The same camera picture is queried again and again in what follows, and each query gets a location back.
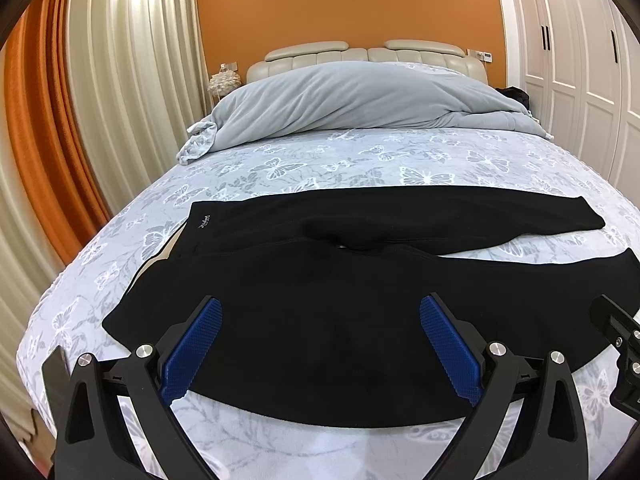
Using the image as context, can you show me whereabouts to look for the black pants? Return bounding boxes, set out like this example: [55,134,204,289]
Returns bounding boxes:
[103,185,639,428]

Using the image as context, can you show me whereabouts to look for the white wardrobe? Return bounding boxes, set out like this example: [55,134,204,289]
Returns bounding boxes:
[500,0,639,203]

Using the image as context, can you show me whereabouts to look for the white wall switch panel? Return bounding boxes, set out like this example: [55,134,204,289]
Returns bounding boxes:
[468,49,492,63]

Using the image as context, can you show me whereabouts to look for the butterfly print bed sheet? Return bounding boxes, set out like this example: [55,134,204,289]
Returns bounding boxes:
[16,129,639,479]

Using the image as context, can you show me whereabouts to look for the cream leather headboard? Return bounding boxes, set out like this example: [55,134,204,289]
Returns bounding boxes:
[245,39,488,84]

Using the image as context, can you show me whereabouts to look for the white bedside ornament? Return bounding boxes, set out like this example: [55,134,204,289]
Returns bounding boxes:
[207,70,242,100]

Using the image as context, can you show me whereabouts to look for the grey duvet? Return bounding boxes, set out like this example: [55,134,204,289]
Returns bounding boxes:
[176,61,550,165]

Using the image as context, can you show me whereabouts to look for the cream curtain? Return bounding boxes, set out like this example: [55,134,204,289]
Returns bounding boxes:
[1,0,208,428]

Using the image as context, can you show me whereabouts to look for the black smartphone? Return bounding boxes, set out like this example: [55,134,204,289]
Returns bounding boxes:
[41,346,70,419]

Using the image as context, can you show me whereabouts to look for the wall socket by lamp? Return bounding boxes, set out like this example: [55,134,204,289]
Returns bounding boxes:
[220,62,238,72]

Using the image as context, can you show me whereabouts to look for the orange curtain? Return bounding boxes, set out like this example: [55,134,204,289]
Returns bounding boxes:
[4,0,111,264]

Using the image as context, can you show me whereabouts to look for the black item on nightstand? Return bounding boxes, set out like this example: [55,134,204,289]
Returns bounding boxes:
[497,86,530,110]

